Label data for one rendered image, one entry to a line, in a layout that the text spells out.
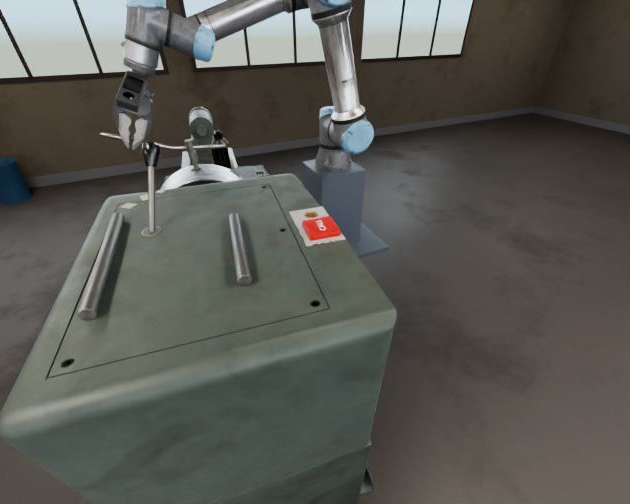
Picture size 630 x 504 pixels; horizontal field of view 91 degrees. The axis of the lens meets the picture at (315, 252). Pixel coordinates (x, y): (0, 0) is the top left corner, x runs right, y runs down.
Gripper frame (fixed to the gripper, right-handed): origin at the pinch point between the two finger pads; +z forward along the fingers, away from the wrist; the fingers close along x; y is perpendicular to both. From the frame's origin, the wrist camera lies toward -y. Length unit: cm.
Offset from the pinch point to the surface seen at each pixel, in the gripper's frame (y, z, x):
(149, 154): -32.3, -9.5, -6.2
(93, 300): -58, 4, -3
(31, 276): 150, 171, 72
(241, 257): -55, -4, -22
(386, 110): 397, -43, -321
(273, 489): -72, 39, -37
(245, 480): -72, 32, -30
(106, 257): -47.3, 4.3, -2.8
